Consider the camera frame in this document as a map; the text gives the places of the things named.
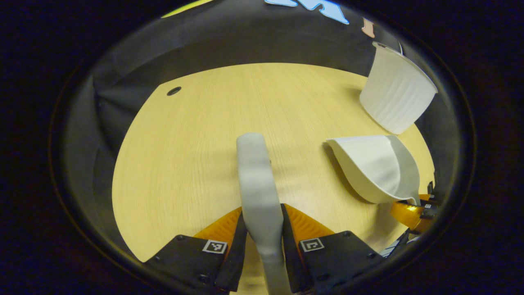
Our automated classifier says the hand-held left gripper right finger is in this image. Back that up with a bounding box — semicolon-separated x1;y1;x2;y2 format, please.
280;203;386;295

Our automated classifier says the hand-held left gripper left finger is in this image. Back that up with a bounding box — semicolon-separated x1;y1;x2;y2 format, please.
143;206;248;294

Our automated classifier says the white dustpan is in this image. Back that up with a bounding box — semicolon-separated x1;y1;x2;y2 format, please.
326;135;422;206

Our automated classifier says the white garbage bin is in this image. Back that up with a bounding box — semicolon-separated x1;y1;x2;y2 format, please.
359;41;438;135

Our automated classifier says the wooden desktop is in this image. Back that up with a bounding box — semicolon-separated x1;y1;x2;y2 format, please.
112;62;436;295

